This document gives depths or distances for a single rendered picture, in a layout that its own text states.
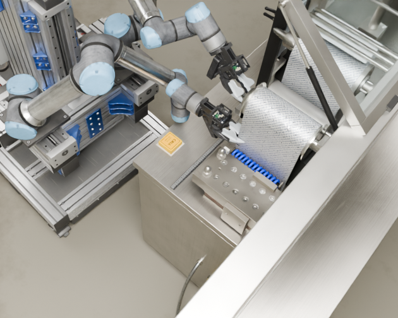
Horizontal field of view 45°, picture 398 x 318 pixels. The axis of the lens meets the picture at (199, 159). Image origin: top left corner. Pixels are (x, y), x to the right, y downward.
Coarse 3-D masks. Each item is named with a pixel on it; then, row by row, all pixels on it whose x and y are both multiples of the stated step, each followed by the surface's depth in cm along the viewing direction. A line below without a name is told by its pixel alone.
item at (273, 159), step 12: (240, 132) 175; (252, 132) 170; (240, 144) 181; (252, 144) 175; (264, 144) 170; (276, 144) 165; (252, 156) 181; (264, 156) 175; (276, 156) 170; (288, 156) 165; (264, 168) 181; (276, 168) 175; (288, 168) 170
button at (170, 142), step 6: (168, 132) 198; (162, 138) 196; (168, 138) 196; (174, 138) 197; (162, 144) 195; (168, 144) 195; (174, 144) 195; (180, 144) 197; (168, 150) 194; (174, 150) 196
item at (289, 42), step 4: (288, 32) 170; (296, 32) 171; (288, 36) 170; (296, 36) 169; (284, 40) 171; (288, 40) 170; (292, 40) 169; (284, 44) 172; (288, 44) 171; (292, 44) 170; (288, 48) 172; (292, 48) 171
